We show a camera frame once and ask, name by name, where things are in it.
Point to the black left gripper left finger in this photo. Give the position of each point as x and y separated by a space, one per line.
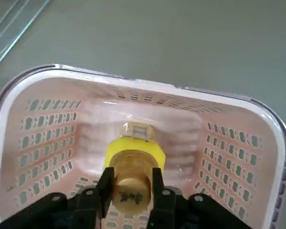
85 207

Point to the pink plastic basket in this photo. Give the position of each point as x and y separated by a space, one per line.
50 143

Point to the yellow drink bottle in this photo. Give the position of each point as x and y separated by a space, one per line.
133 152

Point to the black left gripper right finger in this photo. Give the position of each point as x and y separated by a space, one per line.
171 210

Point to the clear curved acrylic shelf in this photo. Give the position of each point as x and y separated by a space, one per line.
7 28

